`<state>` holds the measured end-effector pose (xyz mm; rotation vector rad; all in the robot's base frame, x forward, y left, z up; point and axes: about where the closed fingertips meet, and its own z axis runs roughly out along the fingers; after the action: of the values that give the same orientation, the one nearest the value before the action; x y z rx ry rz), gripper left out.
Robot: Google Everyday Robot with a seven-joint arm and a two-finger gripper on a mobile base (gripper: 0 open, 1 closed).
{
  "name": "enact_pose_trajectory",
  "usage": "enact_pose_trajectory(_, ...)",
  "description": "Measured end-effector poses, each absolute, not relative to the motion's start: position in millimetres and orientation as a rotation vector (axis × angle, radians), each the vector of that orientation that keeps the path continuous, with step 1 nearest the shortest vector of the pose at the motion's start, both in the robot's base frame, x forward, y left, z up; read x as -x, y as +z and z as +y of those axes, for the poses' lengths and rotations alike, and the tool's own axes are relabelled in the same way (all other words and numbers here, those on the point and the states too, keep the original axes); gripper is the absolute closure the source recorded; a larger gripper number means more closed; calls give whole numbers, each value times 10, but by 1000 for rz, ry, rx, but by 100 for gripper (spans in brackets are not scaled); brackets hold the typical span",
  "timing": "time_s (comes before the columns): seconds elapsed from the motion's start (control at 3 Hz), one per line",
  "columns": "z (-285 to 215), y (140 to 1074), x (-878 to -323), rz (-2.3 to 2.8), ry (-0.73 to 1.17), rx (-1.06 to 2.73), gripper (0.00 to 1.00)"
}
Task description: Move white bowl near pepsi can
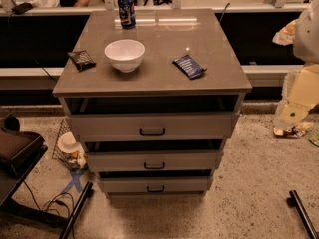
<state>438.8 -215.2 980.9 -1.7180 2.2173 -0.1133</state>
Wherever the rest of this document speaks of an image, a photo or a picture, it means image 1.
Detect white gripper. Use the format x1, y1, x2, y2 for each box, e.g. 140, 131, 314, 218
273, 63, 319, 130

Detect white bowl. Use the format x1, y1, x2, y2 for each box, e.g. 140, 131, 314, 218
104, 39, 145, 73

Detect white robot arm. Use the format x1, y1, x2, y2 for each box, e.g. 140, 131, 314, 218
273, 0, 319, 136

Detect blue pepsi can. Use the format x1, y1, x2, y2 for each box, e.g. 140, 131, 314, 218
118, 0, 136, 29

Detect snack wrappers on floor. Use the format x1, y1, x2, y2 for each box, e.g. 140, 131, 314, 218
273, 122, 312, 138

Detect green packet on floor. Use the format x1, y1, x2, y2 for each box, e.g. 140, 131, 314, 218
309, 133, 319, 147

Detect black bar right floor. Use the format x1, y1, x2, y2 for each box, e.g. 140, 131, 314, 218
286, 190, 319, 239

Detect black bar floor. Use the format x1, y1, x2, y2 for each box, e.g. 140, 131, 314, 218
59, 182, 93, 239
286, 190, 319, 239

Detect blue snack bag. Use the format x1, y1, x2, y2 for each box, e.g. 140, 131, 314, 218
172, 55, 206, 80

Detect grey drawer cabinet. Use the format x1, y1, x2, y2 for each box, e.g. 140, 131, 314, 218
53, 9, 251, 195

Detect black snack bag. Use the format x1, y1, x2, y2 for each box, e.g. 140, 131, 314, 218
68, 50, 96, 71

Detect black bar left floor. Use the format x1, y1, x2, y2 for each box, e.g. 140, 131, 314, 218
59, 182, 93, 239

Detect black device on ledge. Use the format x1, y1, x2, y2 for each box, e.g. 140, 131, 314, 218
12, 2, 33, 15

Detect wire basket with items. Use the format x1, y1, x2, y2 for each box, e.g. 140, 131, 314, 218
52, 119, 87, 170

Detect black cable on floor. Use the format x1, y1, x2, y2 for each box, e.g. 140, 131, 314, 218
22, 180, 76, 239

